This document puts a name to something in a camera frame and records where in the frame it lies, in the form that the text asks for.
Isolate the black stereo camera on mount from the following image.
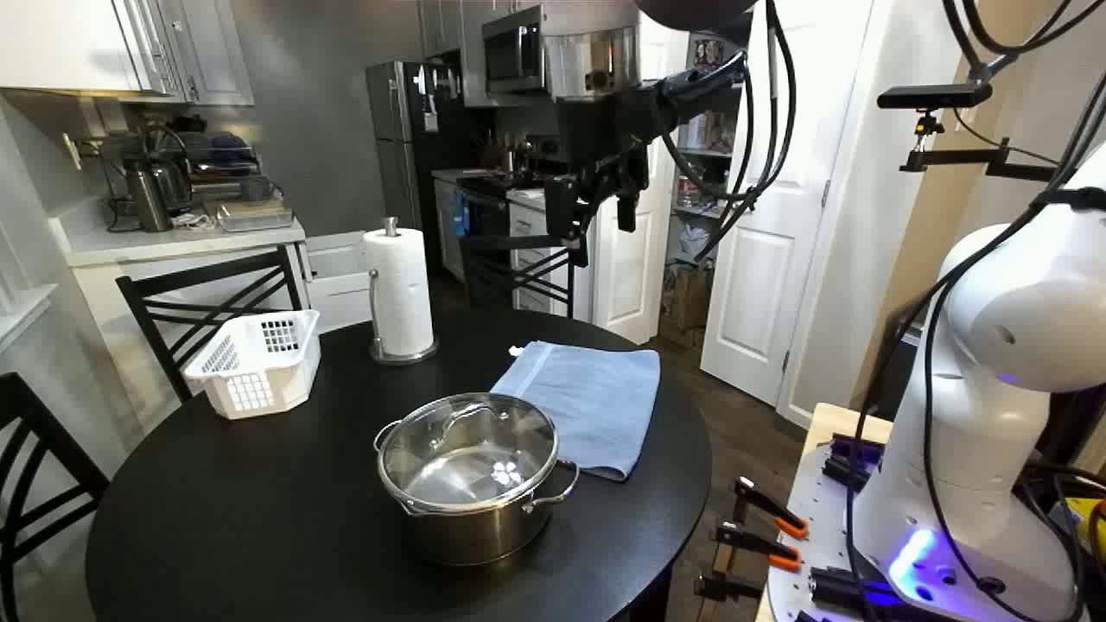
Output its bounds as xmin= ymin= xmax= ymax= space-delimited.
xmin=876 ymin=79 xmax=1063 ymax=183

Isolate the white upper cabinet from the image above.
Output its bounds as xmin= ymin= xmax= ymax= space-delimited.
xmin=0 ymin=0 xmax=256 ymax=109

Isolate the steel microwave oven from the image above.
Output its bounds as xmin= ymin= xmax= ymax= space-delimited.
xmin=479 ymin=6 xmax=552 ymax=96

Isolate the black cross-back chair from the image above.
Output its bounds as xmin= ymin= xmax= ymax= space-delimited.
xmin=460 ymin=233 xmax=581 ymax=322
xmin=0 ymin=369 xmax=114 ymax=622
xmin=114 ymin=241 xmax=312 ymax=408

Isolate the black coffee maker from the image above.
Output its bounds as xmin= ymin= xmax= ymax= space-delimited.
xmin=97 ymin=125 xmax=192 ymax=235

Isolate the blue cloth towel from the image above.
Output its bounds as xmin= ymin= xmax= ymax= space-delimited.
xmin=488 ymin=337 xmax=665 ymax=484

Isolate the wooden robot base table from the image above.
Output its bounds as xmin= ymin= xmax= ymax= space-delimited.
xmin=755 ymin=402 xmax=1106 ymax=622

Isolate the white paper towel roll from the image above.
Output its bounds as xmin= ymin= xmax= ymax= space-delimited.
xmin=363 ymin=223 xmax=439 ymax=360
xmin=365 ymin=214 xmax=444 ymax=369

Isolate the silver steel pot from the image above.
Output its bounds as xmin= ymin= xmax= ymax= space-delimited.
xmin=369 ymin=392 xmax=583 ymax=574

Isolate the black refrigerator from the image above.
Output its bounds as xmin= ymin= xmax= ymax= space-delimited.
xmin=363 ymin=48 xmax=494 ymax=280

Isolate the white counter cabinet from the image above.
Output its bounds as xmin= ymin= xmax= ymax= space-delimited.
xmin=48 ymin=214 xmax=377 ymax=432

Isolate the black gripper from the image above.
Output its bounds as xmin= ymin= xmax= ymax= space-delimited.
xmin=544 ymin=52 xmax=755 ymax=253

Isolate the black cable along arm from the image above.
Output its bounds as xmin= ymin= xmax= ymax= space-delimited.
xmin=688 ymin=0 xmax=802 ymax=263

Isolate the clear plastic container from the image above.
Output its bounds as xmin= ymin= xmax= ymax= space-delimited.
xmin=181 ymin=307 xmax=325 ymax=426

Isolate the white panel door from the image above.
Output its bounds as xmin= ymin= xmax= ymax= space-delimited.
xmin=586 ymin=134 xmax=677 ymax=347
xmin=697 ymin=0 xmax=881 ymax=408

